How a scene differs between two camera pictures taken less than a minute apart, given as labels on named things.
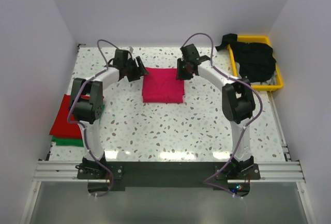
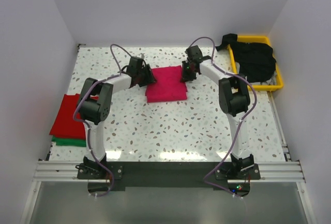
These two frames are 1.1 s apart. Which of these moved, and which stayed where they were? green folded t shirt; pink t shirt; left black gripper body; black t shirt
Moved: left black gripper body
Stayed: pink t shirt; green folded t shirt; black t shirt
